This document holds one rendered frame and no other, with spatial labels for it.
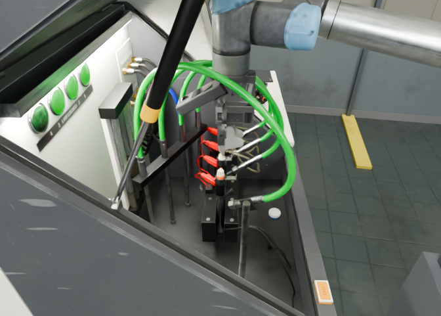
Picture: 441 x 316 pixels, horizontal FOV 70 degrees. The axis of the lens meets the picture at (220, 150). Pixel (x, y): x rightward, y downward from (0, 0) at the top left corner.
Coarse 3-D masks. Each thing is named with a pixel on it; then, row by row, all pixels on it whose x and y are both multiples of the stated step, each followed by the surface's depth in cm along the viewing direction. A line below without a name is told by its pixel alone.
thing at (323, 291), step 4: (320, 284) 71; (324, 284) 71; (320, 288) 70; (324, 288) 70; (316, 292) 70; (320, 292) 70; (324, 292) 70; (328, 292) 70; (320, 296) 69; (324, 296) 69; (328, 296) 69
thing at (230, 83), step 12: (204, 72) 55; (216, 72) 55; (144, 84) 64; (228, 84) 55; (240, 96) 55; (252, 96) 54; (264, 108) 55; (276, 132) 55; (288, 144) 56; (288, 156) 57; (288, 168) 59; (288, 180) 60; (276, 192) 63
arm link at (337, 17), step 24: (312, 0) 61; (336, 0) 61; (336, 24) 60; (360, 24) 59; (384, 24) 58; (408, 24) 57; (432, 24) 56; (384, 48) 60; (408, 48) 58; (432, 48) 56
